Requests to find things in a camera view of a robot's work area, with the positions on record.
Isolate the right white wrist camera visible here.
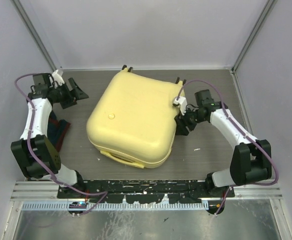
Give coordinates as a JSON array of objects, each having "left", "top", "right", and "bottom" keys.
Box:
[{"left": 172, "top": 96, "right": 188, "bottom": 116}]

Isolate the yellow suitcase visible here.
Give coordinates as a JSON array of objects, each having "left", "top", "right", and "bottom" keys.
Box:
[{"left": 86, "top": 65, "right": 186, "bottom": 169}]

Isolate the aluminium frame rail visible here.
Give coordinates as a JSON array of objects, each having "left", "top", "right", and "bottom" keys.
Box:
[{"left": 10, "top": 180, "right": 282, "bottom": 215}]

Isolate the dark navy crumpled garment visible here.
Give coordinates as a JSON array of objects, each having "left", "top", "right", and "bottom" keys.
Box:
[{"left": 47, "top": 111, "right": 71, "bottom": 152}]

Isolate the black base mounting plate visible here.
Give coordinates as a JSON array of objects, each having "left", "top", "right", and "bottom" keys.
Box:
[{"left": 57, "top": 179, "right": 236, "bottom": 204}]

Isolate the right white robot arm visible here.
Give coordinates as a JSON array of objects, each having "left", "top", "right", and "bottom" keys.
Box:
[{"left": 173, "top": 89, "right": 273, "bottom": 197}]

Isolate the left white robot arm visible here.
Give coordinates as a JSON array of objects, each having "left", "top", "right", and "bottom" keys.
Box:
[{"left": 10, "top": 69, "right": 89, "bottom": 198}]

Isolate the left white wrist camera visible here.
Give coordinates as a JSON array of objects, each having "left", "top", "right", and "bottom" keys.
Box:
[{"left": 51, "top": 69, "right": 65, "bottom": 86}]

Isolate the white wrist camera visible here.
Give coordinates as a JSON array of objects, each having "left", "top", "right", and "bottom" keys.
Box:
[
  {"left": 51, "top": 69, "right": 65, "bottom": 86},
  {"left": 172, "top": 96, "right": 188, "bottom": 116}
]

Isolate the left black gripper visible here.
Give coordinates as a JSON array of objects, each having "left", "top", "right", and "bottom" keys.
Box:
[{"left": 52, "top": 78, "right": 88, "bottom": 109}]

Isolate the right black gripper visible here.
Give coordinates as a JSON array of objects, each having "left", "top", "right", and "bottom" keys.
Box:
[{"left": 174, "top": 105, "right": 206, "bottom": 136}]

